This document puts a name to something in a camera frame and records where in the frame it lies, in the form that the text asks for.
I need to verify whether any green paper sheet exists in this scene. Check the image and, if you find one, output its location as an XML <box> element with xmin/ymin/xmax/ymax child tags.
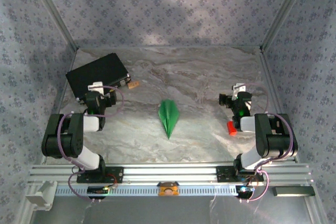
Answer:
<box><xmin>157</xmin><ymin>99</ymin><xmax>181</xmax><ymax>140</ymax></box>

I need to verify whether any red toy brick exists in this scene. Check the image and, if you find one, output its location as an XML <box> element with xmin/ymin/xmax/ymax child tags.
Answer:
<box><xmin>227</xmin><ymin>121</ymin><xmax>238</xmax><ymax>136</ymax></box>

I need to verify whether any black hard case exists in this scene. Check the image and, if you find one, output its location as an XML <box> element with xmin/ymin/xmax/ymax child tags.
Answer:
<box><xmin>65</xmin><ymin>52</ymin><xmax>131</xmax><ymax>104</ymax></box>

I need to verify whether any small circuit board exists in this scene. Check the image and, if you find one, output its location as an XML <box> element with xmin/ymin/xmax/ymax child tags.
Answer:
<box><xmin>87</xmin><ymin>186</ymin><xmax>110</xmax><ymax>196</ymax></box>
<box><xmin>235</xmin><ymin>185</ymin><xmax>255</xmax><ymax>198</ymax></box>

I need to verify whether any aluminium side rail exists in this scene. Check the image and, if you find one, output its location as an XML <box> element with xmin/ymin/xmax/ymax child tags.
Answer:
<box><xmin>258</xmin><ymin>49</ymin><xmax>300</xmax><ymax>163</ymax></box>
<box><xmin>40</xmin><ymin>48</ymin><xmax>79</xmax><ymax>166</ymax></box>

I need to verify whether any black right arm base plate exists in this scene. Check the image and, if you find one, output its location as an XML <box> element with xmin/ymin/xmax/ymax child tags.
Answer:
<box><xmin>216</xmin><ymin>165</ymin><xmax>265</xmax><ymax>183</ymax></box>

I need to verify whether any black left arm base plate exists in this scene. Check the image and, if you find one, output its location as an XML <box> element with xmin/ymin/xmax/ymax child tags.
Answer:
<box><xmin>76</xmin><ymin>166</ymin><xmax>124</xmax><ymax>184</ymax></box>

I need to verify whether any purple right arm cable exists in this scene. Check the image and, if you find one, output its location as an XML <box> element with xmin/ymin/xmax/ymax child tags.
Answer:
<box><xmin>236</xmin><ymin>82</ymin><xmax>299</xmax><ymax>203</ymax></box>

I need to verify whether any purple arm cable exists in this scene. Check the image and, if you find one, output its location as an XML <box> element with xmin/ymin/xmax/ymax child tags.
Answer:
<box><xmin>236</xmin><ymin>82</ymin><xmax>299</xmax><ymax>203</ymax></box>
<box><xmin>57</xmin><ymin>85</ymin><xmax>124</xmax><ymax>204</ymax></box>

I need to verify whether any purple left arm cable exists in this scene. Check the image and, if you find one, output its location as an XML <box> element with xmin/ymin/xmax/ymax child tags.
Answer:
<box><xmin>57</xmin><ymin>85</ymin><xmax>124</xmax><ymax>204</ymax></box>

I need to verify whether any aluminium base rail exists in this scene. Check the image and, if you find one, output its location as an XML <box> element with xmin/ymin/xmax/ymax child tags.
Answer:
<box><xmin>27</xmin><ymin>163</ymin><xmax>314</xmax><ymax>186</ymax></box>

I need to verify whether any white slotted cable duct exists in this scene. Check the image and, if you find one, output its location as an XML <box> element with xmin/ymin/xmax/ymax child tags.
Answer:
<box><xmin>55</xmin><ymin>185</ymin><xmax>238</xmax><ymax>197</ymax></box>

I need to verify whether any orange clip on rail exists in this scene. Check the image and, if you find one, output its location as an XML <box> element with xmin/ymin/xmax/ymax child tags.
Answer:
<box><xmin>157</xmin><ymin>181</ymin><xmax>180</xmax><ymax>197</ymax></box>

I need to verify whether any aluminium corner post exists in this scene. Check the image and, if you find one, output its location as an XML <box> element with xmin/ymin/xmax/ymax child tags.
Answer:
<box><xmin>259</xmin><ymin>0</ymin><xmax>314</xmax><ymax>51</ymax></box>

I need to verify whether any white plastic bracket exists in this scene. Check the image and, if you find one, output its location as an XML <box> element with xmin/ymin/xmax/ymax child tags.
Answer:
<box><xmin>25</xmin><ymin>180</ymin><xmax>58</xmax><ymax>211</ymax></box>

